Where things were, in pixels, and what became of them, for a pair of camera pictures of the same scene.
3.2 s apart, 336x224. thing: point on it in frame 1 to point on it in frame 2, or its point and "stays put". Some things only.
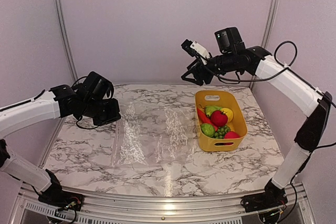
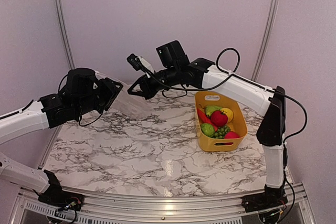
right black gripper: x=207 y=78 to x=148 y=91
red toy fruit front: x=231 y=135 stays put
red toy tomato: x=218 y=118 stays put
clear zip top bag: x=151 y=134 to x=133 y=105
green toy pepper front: x=208 y=129 stays put
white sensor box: x=201 y=51 to x=146 y=63
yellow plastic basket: x=230 y=99 stays put
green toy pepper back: x=209 y=109 stays put
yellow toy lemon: x=229 y=113 stays put
